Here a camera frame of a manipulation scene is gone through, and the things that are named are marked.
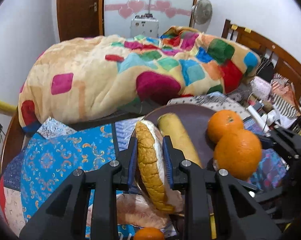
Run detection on large orange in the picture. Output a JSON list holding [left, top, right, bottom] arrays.
[[213, 129, 262, 181]]

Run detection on peeled pomelo flesh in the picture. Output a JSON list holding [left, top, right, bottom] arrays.
[[90, 193, 171, 230]]

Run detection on small mandarin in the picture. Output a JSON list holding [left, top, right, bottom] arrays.
[[134, 227, 165, 240]]

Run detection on patterned patchwork bed cover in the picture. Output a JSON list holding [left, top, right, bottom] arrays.
[[0, 92, 286, 240]]

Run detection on purple ceramic plate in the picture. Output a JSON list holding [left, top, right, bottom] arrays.
[[133, 103, 249, 205]]

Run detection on black bag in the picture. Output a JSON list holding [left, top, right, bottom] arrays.
[[256, 57, 275, 83]]

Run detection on wooden headboard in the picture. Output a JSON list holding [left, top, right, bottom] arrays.
[[221, 19, 301, 101]]

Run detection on colourful checked blanket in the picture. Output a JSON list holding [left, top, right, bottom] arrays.
[[18, 26, 261, 133]]

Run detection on standing electric fan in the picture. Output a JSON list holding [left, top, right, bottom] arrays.
[[191, 0, 213, 28]]

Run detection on white appliance box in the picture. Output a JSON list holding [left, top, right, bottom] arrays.
[[130, 14, 159, 38]]

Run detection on brown wooden door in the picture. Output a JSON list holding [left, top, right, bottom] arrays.
[[57, 0, 104, 41]]

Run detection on frosted sliding wardrobe doors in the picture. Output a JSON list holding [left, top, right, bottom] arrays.
[[104, 0, 196, 37]]

